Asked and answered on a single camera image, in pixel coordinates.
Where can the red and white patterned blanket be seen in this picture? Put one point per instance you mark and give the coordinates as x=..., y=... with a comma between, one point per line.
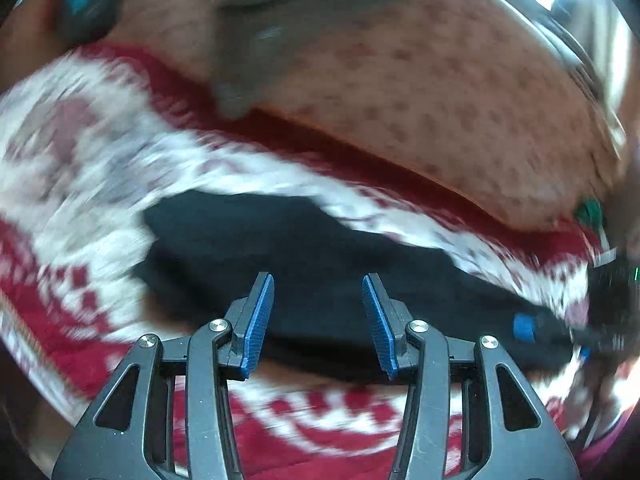
x=90, y=170

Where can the small green object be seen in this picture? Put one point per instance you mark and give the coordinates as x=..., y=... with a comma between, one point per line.
x=590, y=212

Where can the black pants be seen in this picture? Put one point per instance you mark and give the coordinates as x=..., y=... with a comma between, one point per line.
x=310, y=260

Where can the grey cloth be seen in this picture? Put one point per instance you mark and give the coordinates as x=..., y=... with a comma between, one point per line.
x=260, y=35

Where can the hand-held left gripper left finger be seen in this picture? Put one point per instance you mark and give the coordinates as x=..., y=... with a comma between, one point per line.
x=257, y=325

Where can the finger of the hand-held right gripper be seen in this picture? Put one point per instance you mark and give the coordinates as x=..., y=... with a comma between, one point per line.
x=524, y=328

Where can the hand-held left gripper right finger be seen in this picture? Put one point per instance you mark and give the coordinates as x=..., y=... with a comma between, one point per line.
x=380, y=325

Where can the tan dotted bedsheet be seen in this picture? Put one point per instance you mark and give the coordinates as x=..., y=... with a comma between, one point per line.
x=440, y=100

